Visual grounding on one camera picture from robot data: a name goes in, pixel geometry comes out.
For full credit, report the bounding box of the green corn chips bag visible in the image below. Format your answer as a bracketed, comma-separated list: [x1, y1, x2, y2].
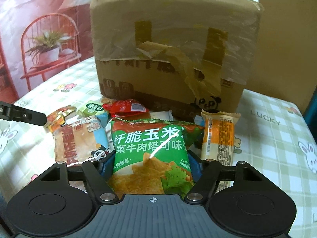
[107, 118, 204, 198]

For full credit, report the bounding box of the red triangular snack packet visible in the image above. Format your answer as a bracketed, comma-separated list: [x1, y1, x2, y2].
[102, 99, 149, 118]

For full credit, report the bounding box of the small green snack packet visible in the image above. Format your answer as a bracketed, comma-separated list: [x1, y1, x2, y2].
[76, 101, 109, 117]

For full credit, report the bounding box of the orange wrapped snack bar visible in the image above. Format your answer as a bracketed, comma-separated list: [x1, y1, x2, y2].
[201, 110, 241, 165]

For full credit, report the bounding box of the panda toast bread packet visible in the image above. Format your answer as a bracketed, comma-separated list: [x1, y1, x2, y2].
[54, 113, 112, 166]

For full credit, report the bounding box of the colourful small snack packet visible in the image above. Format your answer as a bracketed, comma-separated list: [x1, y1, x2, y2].
[44, 105, 77, 133]

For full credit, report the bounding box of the cracker sandwich packet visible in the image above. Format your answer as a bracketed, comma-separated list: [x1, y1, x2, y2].
[149, 110, 174, 123]

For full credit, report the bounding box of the plaid bunny tablecloth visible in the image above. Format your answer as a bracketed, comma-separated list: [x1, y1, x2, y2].
[1, 58, 316, 237]

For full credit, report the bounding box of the red printed backdrop cloth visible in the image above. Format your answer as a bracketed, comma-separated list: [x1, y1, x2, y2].
[1, 0, 92, 103]

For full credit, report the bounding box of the cardboard box with plastic liner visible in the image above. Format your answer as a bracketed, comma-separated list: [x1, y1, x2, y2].
[90, 0, 263, 118]

